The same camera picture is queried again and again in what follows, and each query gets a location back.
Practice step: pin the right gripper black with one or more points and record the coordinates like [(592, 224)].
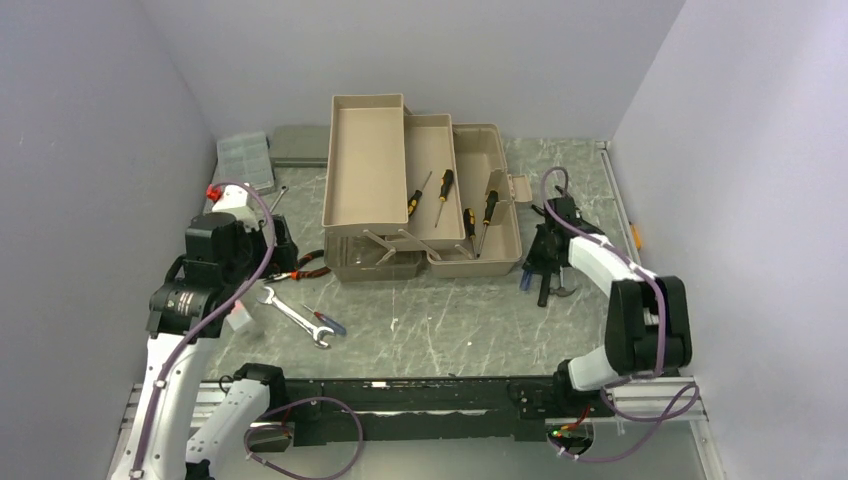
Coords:
[(534, 262)]

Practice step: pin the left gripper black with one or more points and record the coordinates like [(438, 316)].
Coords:
[(285, 251)]

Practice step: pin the orange black needle nose pliers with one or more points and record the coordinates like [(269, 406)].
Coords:
[(298, 271)]

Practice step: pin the short claw hammer black grip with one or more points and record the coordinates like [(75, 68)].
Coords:
[(562, 290)]

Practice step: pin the small blue precision screwdriver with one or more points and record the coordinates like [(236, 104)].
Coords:
[(327, 321)]

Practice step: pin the large black yellow screwdriver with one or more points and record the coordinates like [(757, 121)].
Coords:
[(490, 205), (447, 182)]

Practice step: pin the small black yellow screwdriver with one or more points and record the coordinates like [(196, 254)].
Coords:
[(415, 198)]

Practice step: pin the beige plastic toolbox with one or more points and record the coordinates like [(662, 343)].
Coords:
[(379, 153)]

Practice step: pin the blue handled screwdriver red collar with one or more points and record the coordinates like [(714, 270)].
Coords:
[(526, 281)]

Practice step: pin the long claw hammer black grip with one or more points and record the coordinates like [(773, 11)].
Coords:
[(544, 289)]

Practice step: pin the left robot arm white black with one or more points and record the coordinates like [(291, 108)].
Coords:
[(187, 315)]

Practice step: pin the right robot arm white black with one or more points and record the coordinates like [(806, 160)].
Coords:
[(647, 327)]

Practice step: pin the small silver wrench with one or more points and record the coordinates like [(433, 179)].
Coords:
[(278, 198)]

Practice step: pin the large silver open wrench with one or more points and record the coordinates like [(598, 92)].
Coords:
[(316, 333)]

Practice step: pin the yellow utility knife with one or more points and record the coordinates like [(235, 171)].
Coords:
[(636, 236)]

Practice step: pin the clear plastic parts box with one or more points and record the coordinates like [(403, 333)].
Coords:
[(244, 158)]

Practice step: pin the grey flat case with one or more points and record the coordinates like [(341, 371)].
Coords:
[(301, 146)]

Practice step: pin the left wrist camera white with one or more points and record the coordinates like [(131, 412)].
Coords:
[(234, 200)]

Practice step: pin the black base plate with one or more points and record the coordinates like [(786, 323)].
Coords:
[(522, 408)]

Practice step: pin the aluminium rail frame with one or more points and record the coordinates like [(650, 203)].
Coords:
[(227, 251)]

